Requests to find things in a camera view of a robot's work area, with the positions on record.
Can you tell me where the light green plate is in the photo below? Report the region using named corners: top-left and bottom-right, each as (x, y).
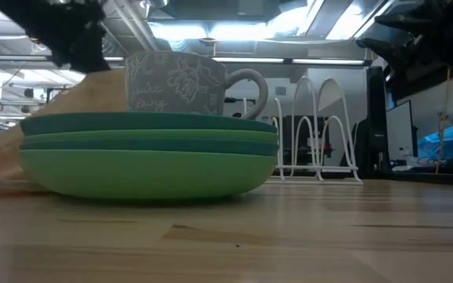
top-left (18, 148), bottom-right (278, 200)
top-left (21, 129), bottom-right (279, 145)

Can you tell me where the dark green plate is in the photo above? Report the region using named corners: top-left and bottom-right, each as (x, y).
top-left (20, 138), bottom-right (279, 157)
top-left (20, 111), bottom-right (278, 138)

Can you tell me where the yellow cable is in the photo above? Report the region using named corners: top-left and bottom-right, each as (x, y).
top-left (435, 66), bottom-right (452, 175)

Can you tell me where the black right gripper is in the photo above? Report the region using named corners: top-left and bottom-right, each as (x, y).
top-left (355, 0), bottom-right (453, 74)

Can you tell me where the blue plastic cover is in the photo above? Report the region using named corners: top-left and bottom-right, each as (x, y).
top-left (417, 122), bottom-right (453, 160)

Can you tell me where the white wire dish rack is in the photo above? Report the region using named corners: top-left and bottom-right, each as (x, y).
top-left (269, 75), bottom-right (364, 186)

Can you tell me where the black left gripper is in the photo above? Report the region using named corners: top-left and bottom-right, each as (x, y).
top-left (0, 0), bottom-right (112, 75)

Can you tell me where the grey mug with floral print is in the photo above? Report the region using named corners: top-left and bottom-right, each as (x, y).
top-left (123, 50), bottom-right (270, 121)

